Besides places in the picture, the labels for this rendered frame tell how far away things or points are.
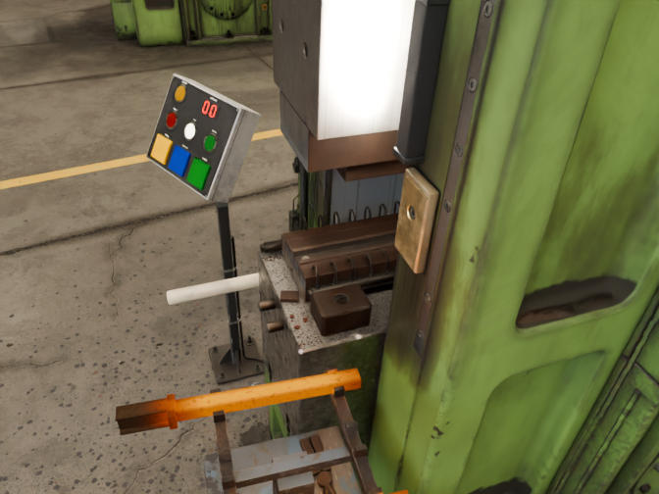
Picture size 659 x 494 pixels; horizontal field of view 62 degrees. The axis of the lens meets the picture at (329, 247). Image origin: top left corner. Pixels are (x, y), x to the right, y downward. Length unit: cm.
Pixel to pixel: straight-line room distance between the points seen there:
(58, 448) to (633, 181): 201
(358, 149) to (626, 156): 48
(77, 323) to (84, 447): 66
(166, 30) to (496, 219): 545
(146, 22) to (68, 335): 396
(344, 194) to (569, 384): 72
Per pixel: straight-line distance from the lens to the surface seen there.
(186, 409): 98
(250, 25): 616
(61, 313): 281
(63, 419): 239
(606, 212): 105
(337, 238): 139
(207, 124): 165
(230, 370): 237
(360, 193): 152
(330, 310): 121
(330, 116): 100
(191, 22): 603
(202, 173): 162
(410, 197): 96
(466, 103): 83
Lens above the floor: 182
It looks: 38 degrees down
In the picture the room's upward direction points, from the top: 3 degrees clockwise
